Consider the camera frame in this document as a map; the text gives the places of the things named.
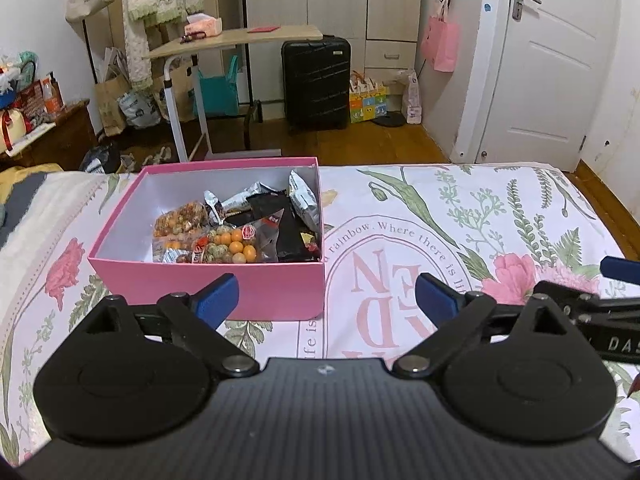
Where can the brown paper bag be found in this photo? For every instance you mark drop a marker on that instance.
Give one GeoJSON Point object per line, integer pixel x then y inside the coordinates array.
{"type": "Point", "coordinates": [107, 94]}

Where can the clear bag orange nut snacks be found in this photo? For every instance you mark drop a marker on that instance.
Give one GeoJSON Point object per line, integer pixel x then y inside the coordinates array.
{"type": "Point", "coordinates": [226, 244]}

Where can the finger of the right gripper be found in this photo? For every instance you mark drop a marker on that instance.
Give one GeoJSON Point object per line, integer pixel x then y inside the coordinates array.
{"type": "Point", "coordinates": [611, 267]}

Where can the pair of shoes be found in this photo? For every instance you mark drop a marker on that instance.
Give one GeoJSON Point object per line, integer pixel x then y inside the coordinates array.
{"type": "Point", "coordinates": [163, 156]}

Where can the floral bed sheet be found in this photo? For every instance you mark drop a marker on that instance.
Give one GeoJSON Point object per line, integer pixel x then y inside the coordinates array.
{"type": "Point", "coordinates": [495, 229]}

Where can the white door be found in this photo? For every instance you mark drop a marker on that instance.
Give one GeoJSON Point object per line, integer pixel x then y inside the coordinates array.
{"type": "Point", "coordinates": [538, 74]}

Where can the cream knitted cardigan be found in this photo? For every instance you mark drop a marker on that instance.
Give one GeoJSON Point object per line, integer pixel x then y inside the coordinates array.
{"type": "Point", "coordinates": [137, 17]}

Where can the pink cardboard box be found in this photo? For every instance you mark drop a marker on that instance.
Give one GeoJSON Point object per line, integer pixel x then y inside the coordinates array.
{"type": "Point", "coordinates": [134, 264]}

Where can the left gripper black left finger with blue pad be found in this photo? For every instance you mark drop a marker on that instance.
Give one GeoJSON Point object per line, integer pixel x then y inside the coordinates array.
{"type": "Point", "coordinates": [195, 319]}

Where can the black soda cracker packet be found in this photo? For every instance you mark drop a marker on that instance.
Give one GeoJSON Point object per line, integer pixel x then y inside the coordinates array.
{"type": "Point", "coordinates": [290, 244]}

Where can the white patterned bag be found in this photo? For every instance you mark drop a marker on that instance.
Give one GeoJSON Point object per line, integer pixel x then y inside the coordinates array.
{"type": "Point", "coordinates": [411, 105]}

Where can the white snack bar wrapper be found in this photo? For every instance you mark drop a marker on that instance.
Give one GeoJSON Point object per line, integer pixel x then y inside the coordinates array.
{"type": "Point", "coordinates": [304, 201]}
{"type": "Point", "coordinates": [219, 210]}

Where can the pink hanging bag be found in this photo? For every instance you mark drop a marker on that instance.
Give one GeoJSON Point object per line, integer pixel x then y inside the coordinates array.
{"type": "Point", "coordinates": [441, 39]}

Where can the teal bag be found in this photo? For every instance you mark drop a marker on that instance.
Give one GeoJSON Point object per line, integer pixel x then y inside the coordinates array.
{"type": "Point", "coordinates": [220, 93]}

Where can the white wardrobe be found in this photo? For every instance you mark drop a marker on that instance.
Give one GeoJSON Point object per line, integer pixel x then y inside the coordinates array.
{"type": "Point", "coordinates": [383, 34]}

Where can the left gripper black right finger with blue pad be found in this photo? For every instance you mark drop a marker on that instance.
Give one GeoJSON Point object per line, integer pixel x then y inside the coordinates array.
{"type": "Point", "coordinates": [458, 318]}

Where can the black suitcase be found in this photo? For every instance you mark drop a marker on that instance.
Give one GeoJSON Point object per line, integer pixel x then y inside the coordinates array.
{"type": "Point", "coordinates": [316, 83]}

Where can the dark wooden nightstand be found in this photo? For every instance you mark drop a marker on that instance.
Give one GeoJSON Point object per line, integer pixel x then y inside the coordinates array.
{"type": "Point", "coordinates": [65, 144]}

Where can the colourful gift bag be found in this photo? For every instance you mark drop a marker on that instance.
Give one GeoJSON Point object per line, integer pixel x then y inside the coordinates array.
{"type": "Point", "coordinates": [367, 98]}

